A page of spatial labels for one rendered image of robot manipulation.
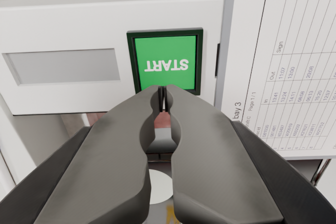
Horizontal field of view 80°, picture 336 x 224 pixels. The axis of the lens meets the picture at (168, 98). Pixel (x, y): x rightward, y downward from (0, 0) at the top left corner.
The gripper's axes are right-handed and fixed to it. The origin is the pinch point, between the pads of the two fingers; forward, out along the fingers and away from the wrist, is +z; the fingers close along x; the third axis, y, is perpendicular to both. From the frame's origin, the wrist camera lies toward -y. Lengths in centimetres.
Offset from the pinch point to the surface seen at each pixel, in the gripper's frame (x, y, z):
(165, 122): -0.7, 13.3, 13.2
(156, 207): -3.4, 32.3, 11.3
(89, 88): -6.7, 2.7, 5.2
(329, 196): 39, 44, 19
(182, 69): 1.4, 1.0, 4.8
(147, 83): -1.5, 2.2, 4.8
